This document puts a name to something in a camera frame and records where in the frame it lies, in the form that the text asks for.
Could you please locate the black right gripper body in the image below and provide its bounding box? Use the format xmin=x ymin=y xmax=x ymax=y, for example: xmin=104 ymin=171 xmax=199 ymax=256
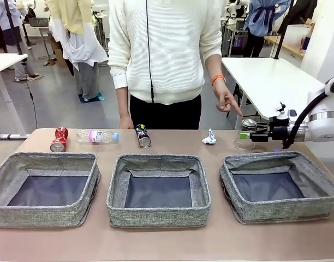
xmin=261 ymin=124 xmax=290 ymax=142

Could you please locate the clear plastic cup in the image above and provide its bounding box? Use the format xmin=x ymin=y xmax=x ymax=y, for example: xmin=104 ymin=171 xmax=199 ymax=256
xmin=232 ymin=117 xmax=263 ymax=151

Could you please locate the black colourful drink can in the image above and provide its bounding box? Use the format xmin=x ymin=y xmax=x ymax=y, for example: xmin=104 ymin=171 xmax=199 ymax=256
xmin=135 ymin=123 xmax=152 ymax=149

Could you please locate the crushed red drink can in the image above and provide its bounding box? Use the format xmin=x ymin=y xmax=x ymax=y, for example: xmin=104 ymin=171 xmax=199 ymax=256
xmin=49 ymin=127 xmax=70 ymax=152

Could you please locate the person's right forearm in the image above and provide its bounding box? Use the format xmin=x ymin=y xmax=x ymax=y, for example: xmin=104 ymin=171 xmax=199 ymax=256
xmin=115 ymin=86 xmax=131 ymax=118

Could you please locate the person's left forearm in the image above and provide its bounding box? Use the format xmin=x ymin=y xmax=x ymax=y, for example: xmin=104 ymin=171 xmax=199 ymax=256
xmin=205 ymin=53 xmax=225 ymax=82

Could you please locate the person's left hand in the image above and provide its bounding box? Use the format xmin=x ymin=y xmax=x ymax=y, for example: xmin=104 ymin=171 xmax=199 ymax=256
xmin=212 ymin=79 xmax=243 ymax=118

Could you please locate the person's right hand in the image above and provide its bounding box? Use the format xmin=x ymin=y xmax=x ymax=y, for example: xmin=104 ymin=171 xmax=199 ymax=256
xmin=118 ymin=114 xmax=134 ymax=130

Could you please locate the crumpled white paper ball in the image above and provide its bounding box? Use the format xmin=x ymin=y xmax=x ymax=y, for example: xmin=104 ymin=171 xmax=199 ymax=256
xmin=201 ymin=128 xmax=218 ymax=145

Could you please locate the large white table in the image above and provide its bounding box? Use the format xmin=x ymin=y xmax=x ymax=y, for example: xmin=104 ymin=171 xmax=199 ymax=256
xmin=220 ymin=56 xmax=327 ymax=130

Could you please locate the orange wristwatch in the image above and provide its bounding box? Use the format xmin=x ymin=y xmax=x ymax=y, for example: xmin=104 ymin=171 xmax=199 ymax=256
xmin=211 ymin=74 xmax=227 ymax=87

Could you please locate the grey fabric basket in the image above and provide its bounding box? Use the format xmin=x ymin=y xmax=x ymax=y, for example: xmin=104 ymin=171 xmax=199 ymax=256
xmin=0 ymin=152 xmax=102 ymax=229
xmin=219 ymin=151 xmax=334 ymax=225
xmin=106 ymin=153 xmax=212 ymax=229

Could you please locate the wooden background desk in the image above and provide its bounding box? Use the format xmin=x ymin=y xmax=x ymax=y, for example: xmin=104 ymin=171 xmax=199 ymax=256
xmin=265 ymin=35 xmax=306 ymax=58

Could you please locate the person in white sweater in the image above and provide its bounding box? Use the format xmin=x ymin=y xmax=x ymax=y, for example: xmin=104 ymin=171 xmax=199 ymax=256
xmin=108 ymin=0 xmax=224 ymax=130

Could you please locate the person in blue shirt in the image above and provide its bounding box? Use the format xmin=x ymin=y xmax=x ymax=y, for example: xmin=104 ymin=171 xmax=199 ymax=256
xmin=243 ymin=0 xmax=290 ymax=58

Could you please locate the black hanging jacket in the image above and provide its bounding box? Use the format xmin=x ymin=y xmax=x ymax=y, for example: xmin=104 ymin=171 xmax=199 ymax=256
xmin=273 ymin=0 xmax=318 ymax=60

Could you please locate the small white background robot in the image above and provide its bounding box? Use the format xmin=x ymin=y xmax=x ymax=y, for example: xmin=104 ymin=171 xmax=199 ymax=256
xmin=224 ymin=0 xmax=250 ymax=20

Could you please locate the clear plastic bottle pink label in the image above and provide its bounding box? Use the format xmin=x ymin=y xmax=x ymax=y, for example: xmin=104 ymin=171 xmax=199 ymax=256
xmin=76 ymin=129 xmax=121 ymax=145

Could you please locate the blue floor mat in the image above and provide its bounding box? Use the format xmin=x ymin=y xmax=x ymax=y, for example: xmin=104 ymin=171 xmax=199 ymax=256
xmin=78 ymin=92 xmax=105 ymax=104

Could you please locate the mannequin in yellow white clothes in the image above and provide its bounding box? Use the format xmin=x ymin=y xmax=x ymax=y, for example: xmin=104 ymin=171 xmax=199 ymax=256
xmin=45 ymin=0 xmax=109 ymax=102

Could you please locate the small white table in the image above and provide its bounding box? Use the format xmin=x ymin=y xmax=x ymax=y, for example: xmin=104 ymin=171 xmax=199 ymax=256
xmin=0 ymin=52 xmax=29 ymax=140

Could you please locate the figure in light blue shirt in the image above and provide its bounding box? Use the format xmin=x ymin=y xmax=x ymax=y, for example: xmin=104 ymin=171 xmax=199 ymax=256
xmin=0 ymin=0 xmax=44 ymax=82

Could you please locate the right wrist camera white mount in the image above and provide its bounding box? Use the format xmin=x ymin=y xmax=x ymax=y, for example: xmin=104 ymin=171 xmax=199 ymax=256
xmin=268 ymin=102 xmax=299 ymax=123

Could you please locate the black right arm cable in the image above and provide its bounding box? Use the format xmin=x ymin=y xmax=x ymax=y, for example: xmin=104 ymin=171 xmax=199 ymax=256
xmin=282 ymin=90 xmax=330 ymax=150

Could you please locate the grey wire basket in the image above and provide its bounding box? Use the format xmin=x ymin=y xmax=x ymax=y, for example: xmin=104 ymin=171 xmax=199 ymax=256
xmin=27 ymin=17 xmax=49 ymax=28

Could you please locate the black stand pole with cable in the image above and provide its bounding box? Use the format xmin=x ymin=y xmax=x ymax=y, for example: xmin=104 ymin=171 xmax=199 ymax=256
xmin=3 ymin=0 xmax=39 ymax=129

